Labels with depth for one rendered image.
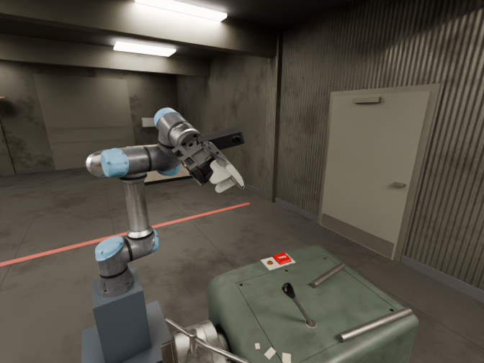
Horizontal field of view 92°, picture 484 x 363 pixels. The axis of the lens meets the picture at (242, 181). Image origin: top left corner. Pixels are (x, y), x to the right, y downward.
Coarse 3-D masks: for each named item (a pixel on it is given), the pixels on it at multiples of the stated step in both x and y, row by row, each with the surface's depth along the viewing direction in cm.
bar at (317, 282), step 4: (340, 264) 98; (344, 264) 98; (336, 268) 95; (340, 268) 96; (328, 272) 93; (332, 272) 93; (336, 272) 94; (324, 276) 91; (328, 276) 91; (316, 280) 88; (320, 280) 89; (324, 280) 90; (312, 284) 88; (316, 284) 87
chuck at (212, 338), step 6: (204, 324) 77; (210, 324) 76; (204, 330) 73; (210, 330) 73; (210, 336) 71; (216, 336) 71; (210, 342) 69; (216, 342) 69; (222, 348) 68; (216, 354) 66; (216, 360) 65; (222, 360) 65
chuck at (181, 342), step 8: (200, 328) 74; (176, 336) 72; (184, 336) 71; (200, 336) 71; (176, 344) 68; (184, 344) 68; (176, 352) 66; (184, 352) 66; (200, 352) 66; (208, 352) 66; (176, 360) 71; (184, 360) 64; (192, 360) 64; (200, 360) 65; (208, 360) 65
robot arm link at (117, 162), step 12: (96, 156) 80; (108, 156) 58; (120, 156) 60; (132, 156) 62; (144, 156) 64; (96, 168) 78; (108, 168) 59; (120, 168) 60; (132, 168) 62; (144, 168) 64
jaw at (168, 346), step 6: (168, 342) 74; (162, 348) 72; (168, 348) 72; (174, 348) 73; (162, 354) 71; (168, 354) 72; (174, 354) 72; (162, 360) 73; (168, 360) 71; (174, 360) 72
